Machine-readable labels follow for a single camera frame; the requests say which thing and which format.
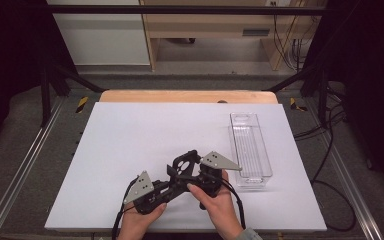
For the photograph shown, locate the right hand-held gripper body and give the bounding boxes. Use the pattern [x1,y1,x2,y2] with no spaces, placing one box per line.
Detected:
[179,150,243,198]

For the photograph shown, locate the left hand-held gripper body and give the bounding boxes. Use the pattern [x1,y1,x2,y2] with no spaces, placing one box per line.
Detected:
[123,170,174,215]

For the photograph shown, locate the person's left hand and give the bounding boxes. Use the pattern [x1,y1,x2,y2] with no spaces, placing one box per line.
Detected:
[118,201,168,240]

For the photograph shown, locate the person's right hand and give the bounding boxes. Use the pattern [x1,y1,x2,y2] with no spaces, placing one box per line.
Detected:
[186,169,245,240]

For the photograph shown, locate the clear plastic container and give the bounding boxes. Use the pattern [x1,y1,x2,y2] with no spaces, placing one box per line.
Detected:
[228,112,275,189]

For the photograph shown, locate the white table board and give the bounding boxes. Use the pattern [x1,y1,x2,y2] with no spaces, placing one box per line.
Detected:
[44,101,328,233]

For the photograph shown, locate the wooden table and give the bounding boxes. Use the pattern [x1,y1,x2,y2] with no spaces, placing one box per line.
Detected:
[99,89,279,104]

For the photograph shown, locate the yellow black tape marker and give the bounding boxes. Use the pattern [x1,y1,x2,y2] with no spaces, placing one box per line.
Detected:
[75,96,90,114]
[289,96,309,113]

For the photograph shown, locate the black metal stand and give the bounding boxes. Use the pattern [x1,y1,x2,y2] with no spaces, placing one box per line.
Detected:
[39,62,106,128]
[263,63,330,125]

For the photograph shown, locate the wooden desk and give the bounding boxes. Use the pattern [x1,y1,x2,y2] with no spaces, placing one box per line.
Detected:
[139,0,328,72]

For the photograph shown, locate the white cabinet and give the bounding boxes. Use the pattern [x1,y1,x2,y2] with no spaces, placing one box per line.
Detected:
[45,0,151,66]

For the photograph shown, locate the black curtain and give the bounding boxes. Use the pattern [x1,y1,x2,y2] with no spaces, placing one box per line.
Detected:
[0,0,78,158]
[303,0,384,196]

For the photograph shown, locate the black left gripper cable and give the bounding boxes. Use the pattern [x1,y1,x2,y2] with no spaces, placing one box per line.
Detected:
[111,177,140,240]

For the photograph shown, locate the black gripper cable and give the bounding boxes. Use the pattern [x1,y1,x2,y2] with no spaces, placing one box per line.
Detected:
[209,174,357,233]
[111,177,140,240]

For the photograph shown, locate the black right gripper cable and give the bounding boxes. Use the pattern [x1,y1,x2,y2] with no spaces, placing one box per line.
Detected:
[209,174,357,233]

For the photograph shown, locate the black floor cables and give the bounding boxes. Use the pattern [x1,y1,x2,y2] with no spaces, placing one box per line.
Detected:
[293,84,348,183]

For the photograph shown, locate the aluminium rail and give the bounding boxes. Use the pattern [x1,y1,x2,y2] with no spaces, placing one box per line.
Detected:
[304,98,384,240]
[0,96,65,240]

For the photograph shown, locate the hanging black cables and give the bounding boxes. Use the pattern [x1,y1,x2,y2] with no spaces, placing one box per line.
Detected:
[271,1,315,73]

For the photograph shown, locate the black frame crossbar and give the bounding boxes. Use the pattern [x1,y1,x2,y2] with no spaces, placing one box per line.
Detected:
[46,4,331,16]

